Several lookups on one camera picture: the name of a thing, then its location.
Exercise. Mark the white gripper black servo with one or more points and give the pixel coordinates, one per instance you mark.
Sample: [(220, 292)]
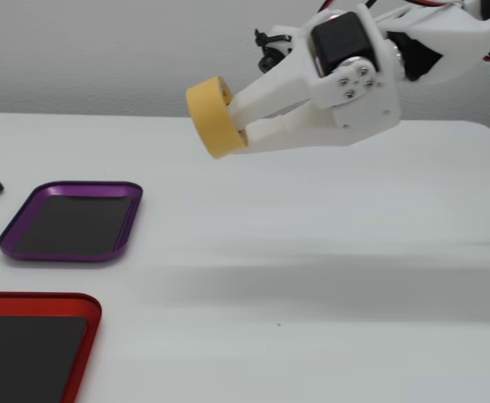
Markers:
[(356, 119)]

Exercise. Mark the yellow masking tape roll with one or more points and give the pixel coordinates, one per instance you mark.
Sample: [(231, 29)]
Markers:
[(211, 121)]

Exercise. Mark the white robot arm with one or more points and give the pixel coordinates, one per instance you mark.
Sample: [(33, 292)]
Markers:
[(459, 29)]

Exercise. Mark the purple metal tray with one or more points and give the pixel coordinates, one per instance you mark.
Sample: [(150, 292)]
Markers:
[(73, 222)]

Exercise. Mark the red metal tray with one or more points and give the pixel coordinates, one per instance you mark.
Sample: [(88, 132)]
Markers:
[(18, 357)]

